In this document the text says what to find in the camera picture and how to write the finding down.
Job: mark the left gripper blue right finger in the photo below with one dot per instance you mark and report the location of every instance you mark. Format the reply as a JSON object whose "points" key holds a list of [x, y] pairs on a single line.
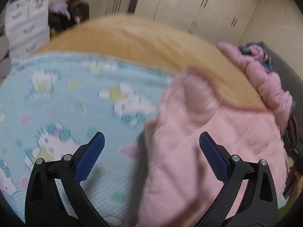
{"points": [[217, 157]]}

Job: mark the purple cloth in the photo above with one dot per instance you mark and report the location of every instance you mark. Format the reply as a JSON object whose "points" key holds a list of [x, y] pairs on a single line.
{"points": [[60, 8]]}

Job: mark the tan bed cover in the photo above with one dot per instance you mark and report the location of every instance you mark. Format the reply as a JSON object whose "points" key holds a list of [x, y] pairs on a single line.
{"points": [[158, 46]]}

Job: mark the white drawer cabinet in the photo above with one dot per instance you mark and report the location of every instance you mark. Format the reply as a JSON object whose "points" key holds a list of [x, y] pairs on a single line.
{"points": [[26, 26]]}

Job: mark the grey headboard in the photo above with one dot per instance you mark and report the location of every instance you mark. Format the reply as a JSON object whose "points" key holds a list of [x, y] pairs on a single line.
{"points": [[290, 82]]}

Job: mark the white glossy wardrobe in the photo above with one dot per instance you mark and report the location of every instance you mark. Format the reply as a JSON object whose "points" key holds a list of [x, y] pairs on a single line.
{"points": [[211, 20]]}

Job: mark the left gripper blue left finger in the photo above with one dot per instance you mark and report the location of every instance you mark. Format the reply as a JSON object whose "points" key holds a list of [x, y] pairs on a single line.
{"points": [[86, 156]]}

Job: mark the pink floral padded coat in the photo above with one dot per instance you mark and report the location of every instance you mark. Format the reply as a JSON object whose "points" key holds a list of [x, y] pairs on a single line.
{"points": [[267, 84]]}

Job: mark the blue cartoon cat blanket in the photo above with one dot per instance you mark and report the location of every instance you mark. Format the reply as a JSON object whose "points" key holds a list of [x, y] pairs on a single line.
{"points": [[53, 103]]}

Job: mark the striped dark pillow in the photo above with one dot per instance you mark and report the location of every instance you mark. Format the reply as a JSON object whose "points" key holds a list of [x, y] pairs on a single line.
{"points": [[291, 140]]}

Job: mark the dark bag pile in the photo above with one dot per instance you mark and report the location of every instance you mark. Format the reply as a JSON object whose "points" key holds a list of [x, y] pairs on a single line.
{"points": [[79, 12]]}

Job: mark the pink quilted jacket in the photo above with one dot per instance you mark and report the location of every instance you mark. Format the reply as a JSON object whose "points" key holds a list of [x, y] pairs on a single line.
{"points": [[190, 145]]}

